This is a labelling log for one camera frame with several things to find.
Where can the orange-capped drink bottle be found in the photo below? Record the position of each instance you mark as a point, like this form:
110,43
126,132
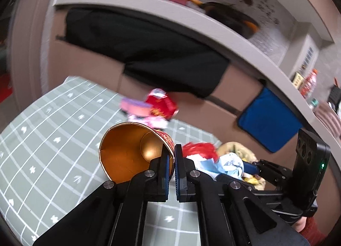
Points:
309,83

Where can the black wok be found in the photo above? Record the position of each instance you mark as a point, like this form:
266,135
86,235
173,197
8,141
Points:
229,18

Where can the red wrapper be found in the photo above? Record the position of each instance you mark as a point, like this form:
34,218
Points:
199,148

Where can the wooden kitchen cabinet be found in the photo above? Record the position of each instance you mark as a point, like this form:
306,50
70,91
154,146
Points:
88,67

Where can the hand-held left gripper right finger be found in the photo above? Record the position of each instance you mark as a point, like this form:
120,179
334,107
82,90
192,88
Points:
179,182

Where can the black grater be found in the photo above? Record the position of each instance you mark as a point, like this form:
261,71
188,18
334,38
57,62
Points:
334,96

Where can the gold-lined paper cup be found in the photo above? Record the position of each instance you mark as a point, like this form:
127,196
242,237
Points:
125,152

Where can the yellow bag-lined waste bin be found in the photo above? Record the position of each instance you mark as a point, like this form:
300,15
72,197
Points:
239,150

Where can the small white green bottle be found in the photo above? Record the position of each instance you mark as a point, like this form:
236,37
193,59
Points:
313,103

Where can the pink plastic lid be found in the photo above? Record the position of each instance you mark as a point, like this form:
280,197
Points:
134,106

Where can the blue towel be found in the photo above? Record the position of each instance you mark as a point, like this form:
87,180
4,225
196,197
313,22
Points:
269,120

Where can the light blue wrapper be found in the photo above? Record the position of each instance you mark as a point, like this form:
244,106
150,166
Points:
229,166

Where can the pink white wrapper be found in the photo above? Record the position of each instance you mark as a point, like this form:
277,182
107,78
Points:
149,122

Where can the brown sauce bottle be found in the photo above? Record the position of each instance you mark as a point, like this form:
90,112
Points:
297,80

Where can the person's right forearm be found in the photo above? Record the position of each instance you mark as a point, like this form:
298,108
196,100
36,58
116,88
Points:
313,232

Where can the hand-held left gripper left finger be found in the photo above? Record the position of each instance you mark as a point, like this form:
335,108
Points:
165,174

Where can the black cloth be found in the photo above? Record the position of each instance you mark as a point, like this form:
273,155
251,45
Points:
149,56

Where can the pink plastic basket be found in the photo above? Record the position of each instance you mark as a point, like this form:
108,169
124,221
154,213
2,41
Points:
326,115

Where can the white louvered panel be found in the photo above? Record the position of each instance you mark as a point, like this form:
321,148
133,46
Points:
310,55

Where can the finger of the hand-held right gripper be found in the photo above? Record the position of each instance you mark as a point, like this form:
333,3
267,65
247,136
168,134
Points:
263,168
226,178

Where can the red noodle packet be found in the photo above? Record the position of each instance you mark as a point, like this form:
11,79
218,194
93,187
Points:
162,106

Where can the green checked tablecloth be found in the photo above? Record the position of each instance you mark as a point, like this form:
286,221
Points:
53,134

